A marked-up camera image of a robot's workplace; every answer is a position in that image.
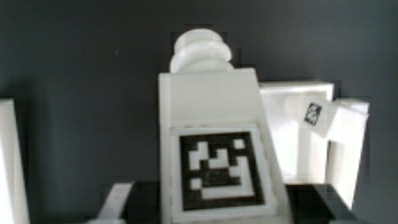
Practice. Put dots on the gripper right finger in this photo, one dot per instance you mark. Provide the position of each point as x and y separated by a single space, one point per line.
317 204

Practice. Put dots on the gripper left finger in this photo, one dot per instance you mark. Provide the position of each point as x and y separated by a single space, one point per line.
130 206

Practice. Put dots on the white table leg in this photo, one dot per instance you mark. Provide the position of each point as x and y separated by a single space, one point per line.
221 182
304 109

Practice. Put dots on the white square table top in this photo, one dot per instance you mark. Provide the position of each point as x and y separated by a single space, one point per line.
319 152

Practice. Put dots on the white U-shaped obstacle fence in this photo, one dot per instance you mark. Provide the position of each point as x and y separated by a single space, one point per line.
13 192

